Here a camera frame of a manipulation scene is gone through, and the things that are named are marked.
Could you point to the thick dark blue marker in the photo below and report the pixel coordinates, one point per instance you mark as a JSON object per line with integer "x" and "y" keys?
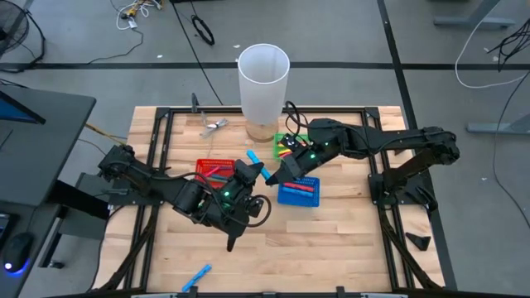
{"x": 296, "y": 192}

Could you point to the black computer mouse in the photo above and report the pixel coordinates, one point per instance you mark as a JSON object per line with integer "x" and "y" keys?
{"x": 16, "y": 250}

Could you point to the green plastic basket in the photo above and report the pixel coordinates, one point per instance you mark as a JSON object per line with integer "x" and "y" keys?
{"x": 275, "y": 145}

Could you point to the black floor fan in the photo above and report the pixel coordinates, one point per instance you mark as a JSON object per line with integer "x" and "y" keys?
{"x": 10, "y": 25}

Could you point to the yellow highlighter marker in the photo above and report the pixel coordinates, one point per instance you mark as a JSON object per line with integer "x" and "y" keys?
{"x": 282, "y": 151}

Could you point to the black frame clamp bracket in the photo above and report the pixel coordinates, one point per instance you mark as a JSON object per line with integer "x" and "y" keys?
{"x": 194, "y": 103}

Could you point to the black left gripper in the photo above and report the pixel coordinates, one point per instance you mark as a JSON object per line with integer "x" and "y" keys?
{"x": 232, "y": 211}

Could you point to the dark grey desk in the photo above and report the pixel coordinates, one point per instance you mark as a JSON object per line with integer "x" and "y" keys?
{"x": 41, "y": 157}

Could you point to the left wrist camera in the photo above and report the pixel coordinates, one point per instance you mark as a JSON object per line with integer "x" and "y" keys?
{"x": 253, "y": 205}

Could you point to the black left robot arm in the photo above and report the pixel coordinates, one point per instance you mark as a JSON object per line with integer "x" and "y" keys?
{"x": 141, "y": 176}

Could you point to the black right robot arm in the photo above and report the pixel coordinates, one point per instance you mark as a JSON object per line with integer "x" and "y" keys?
{"x": 414, "y": 140}

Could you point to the blue plastic basket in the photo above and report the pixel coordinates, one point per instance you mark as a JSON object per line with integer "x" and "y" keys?
{"x": 304, "y": 200}

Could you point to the pink highlighter marker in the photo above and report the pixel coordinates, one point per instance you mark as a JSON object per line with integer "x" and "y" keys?
{"x": 212, "y": 171}
{"x": 285, "y": 156}

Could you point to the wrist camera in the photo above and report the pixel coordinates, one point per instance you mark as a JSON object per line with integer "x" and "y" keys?
{"x": 253, "y": 205}
{"x": 290, "y": 142}

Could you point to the computer screen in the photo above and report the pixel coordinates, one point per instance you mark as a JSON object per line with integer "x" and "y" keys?
{"x": 16, "y": 111}

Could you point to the black metal rig frame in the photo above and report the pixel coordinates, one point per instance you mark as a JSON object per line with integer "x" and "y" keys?
{"x": 339, "y": 110}

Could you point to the black triangular bracket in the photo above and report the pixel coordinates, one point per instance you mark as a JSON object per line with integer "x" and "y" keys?
{"x": 419, "y": 242}

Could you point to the light blue marker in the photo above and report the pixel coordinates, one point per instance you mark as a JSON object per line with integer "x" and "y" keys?
{"x": 256, "y": 161}

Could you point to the blue marker with clip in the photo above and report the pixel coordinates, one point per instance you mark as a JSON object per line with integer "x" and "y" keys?
{"x": 196, "y": 278}

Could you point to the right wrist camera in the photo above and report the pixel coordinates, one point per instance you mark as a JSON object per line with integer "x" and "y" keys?
{"x": 290, "y": 142}

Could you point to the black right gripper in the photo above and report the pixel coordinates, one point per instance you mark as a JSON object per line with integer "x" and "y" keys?
{"x": 312, "y": 159}

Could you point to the red marker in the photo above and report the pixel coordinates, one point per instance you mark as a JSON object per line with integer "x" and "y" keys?
{"x": 298, "y": 187}

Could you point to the grey desk leg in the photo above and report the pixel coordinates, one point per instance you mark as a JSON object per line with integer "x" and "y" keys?
{"x": 497, "y": 128}
{"x": 468, "y": 20}

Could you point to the red plastic basket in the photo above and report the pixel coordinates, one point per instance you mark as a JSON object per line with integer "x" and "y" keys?
{"x": 203, "y": 163}

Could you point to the white shade wooden table lamp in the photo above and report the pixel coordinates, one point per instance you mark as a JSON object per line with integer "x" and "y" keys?
{"x": 263, "y": 95}

